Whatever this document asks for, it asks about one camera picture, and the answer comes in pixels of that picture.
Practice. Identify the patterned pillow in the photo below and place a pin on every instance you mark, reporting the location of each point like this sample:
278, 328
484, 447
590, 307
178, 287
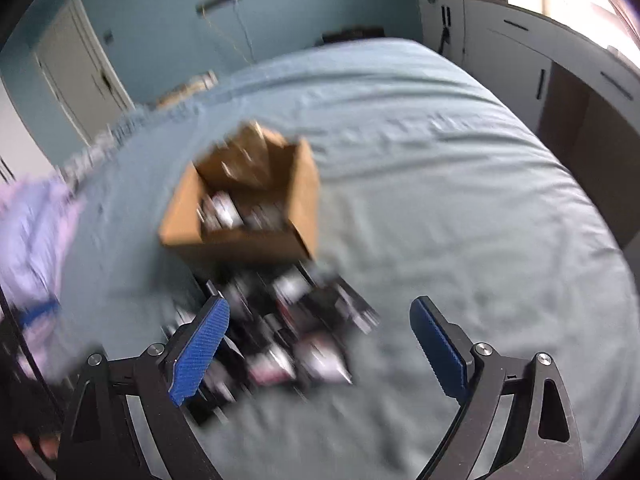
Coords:
105, 145

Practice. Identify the pile of dark snack packets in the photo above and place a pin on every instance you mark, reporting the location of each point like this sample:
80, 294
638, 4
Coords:
300, 330

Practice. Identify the black item hanging on cabinet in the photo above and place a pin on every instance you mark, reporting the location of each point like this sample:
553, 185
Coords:
445, 30

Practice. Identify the white cabinet unit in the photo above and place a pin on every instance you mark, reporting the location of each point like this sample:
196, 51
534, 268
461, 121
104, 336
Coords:
505, 50

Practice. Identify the white door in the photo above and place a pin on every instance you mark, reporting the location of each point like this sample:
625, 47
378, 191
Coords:
75, 70

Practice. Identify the bed with blue sheet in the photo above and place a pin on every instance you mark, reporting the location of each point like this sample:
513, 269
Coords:
450, 185

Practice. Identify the wall lamp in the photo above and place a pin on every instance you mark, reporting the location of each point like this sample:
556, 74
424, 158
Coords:
220, 1

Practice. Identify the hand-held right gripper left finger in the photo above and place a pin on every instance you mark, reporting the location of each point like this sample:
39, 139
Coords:
200, 350

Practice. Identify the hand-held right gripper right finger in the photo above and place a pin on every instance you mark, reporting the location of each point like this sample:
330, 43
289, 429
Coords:
440, 350

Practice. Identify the black object behind bed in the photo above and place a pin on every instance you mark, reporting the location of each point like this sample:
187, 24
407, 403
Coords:
352, 35

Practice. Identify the brown cardboard box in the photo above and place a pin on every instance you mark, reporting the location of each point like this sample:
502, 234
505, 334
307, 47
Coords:
305, 195

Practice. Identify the lavender cloth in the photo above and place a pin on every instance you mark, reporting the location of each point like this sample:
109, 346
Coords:
35, 240

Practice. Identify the heap of boxed snack packets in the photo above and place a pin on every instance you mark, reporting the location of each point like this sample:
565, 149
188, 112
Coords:
235, 212

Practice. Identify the brown bedside object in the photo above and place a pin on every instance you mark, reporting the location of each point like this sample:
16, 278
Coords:
187, 87

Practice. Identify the dark metal frame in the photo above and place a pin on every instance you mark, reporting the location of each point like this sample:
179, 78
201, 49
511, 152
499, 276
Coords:
30, 360

